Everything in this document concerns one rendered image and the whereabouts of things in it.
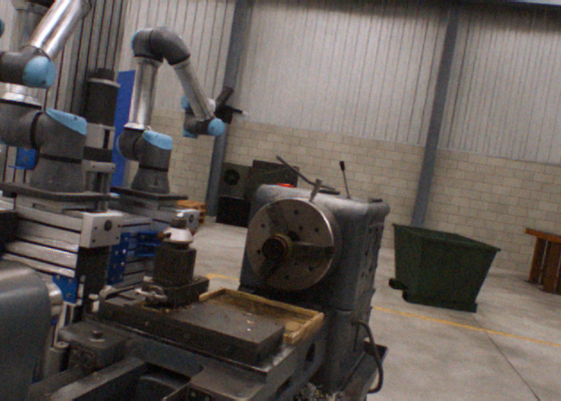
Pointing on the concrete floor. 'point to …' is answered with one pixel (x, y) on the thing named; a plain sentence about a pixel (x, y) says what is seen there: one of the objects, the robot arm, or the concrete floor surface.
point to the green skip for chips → (439, 268)
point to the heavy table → (551, 260)
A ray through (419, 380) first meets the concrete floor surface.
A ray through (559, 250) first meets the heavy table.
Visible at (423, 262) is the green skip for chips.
